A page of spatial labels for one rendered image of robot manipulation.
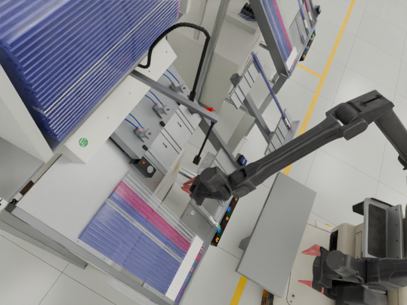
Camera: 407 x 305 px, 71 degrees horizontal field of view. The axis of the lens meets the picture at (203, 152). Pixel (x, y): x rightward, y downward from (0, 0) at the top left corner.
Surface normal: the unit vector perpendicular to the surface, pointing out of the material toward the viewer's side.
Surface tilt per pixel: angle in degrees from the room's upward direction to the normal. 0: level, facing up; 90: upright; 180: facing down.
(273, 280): 0
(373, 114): 65
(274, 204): 0
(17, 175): 0
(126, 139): 43
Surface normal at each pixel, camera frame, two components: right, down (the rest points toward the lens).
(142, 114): 0.74, 0.01
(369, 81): 0.20, -0.44
